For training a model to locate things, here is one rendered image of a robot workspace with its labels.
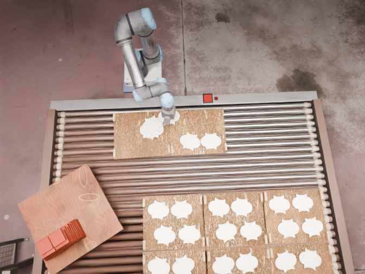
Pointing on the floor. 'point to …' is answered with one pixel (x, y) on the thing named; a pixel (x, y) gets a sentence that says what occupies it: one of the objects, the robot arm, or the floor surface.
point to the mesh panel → (13, 247)
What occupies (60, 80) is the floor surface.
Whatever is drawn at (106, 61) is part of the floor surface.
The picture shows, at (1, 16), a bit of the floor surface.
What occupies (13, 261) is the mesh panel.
